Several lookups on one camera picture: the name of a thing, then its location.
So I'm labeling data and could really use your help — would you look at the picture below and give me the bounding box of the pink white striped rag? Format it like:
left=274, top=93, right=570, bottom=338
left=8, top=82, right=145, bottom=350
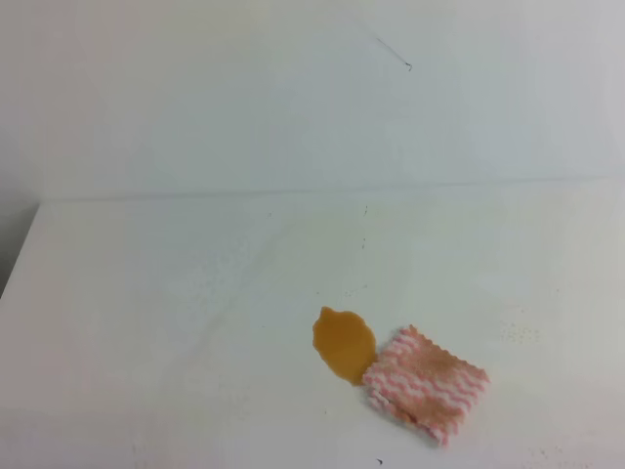
left=362, top=325, right=490, bottom=446

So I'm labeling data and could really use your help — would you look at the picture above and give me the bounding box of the brown coffee stain puddle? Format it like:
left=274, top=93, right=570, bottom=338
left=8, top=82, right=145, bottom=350
left=312, top=307, right=377, bottom=386

